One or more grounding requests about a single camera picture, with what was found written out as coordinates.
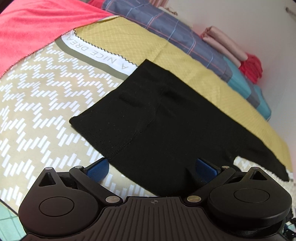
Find black knit pants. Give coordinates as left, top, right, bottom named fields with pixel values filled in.
left=69, top=60, right=288, bottom=196

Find beige zigzag patterned bedsheet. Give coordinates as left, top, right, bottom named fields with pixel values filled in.
left=0, top=32, right=296, bottom=212

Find teal patterned mat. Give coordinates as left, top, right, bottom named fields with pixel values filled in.
left=0, top=203, right=26, bottom=241

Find red folded clothes stack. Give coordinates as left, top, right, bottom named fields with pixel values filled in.
left=239, top=53, right=263, bottom=84

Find pink folded blanket lower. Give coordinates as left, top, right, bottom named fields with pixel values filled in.
left=202, top=34, right=241, bottom=67

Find pink folded blanket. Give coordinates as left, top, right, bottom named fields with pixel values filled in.
left=202, top=34, right=241, bottom=67
left=201, top=26, right=247, bottom=62

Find yellow quilted blanket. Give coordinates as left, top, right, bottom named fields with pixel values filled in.
left=74, top=17, right=292, bottom=171

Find pink folded blanket upper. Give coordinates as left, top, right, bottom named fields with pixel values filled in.
left=201, top=26, right=247, bottom=62

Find blue plaid folded quilt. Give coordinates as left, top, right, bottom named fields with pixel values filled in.
left=101, top=1, right=271, bottom=120

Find pink red bed sheet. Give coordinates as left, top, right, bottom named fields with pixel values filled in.
left=1, top=1, right=112, bottom=75

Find pink curtain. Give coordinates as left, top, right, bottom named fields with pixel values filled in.
left=149, top=0, right=169, bottom=8

